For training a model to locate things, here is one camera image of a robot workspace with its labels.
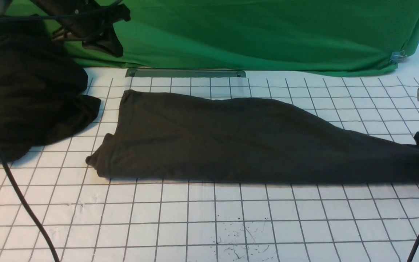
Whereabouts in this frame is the gray metal bar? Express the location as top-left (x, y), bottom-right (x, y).
top-left (126, 68), bottom-right (246, 78)

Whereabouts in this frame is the metal binder clip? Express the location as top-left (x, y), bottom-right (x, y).
top-left (389, 50), bottom-right (407, 64)

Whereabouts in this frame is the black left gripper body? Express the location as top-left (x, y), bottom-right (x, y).
top-left (32, 0), bottom-right (130, 57)

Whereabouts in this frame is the gray long-sleeve top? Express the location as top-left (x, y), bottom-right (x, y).
top-left (86, 90), bottom-right (419, 184)

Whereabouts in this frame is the black crumpled garment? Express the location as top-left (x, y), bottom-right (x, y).
top-left (0, 21), bottom-right (100, 162)

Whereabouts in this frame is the green backdrop cloth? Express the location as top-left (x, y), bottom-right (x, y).
top-left (6, 0), bottom-right (419, 77)

